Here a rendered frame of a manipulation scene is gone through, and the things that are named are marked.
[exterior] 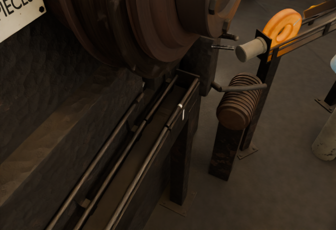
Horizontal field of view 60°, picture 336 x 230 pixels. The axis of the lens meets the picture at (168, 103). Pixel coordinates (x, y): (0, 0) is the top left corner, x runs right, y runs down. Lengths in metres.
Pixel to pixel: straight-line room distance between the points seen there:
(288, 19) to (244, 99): 0.30
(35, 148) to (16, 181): 0.06
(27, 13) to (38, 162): 0.23
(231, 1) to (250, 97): 0.58
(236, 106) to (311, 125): 0.85
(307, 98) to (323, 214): 0.72
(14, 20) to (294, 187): 1.37
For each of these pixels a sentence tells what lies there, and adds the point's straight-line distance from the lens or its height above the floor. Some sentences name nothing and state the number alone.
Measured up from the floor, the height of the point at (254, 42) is 0.70.
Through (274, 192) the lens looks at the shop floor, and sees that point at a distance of 1.51.
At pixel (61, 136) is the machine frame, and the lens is 0.54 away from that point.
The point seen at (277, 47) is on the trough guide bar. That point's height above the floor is 0.67.
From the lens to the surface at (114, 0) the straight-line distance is 0.36.
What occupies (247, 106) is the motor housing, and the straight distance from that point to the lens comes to 1.06.
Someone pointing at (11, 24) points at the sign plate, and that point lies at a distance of 0.44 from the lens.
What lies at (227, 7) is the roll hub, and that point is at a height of 1.01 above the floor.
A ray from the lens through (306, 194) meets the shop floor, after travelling 1.56.
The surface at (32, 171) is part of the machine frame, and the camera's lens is 0.52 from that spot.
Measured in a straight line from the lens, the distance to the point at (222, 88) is 0.98.
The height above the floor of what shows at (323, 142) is 0.12.
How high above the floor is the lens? 1.28
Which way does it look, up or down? 47 degrees down
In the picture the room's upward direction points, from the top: straight up
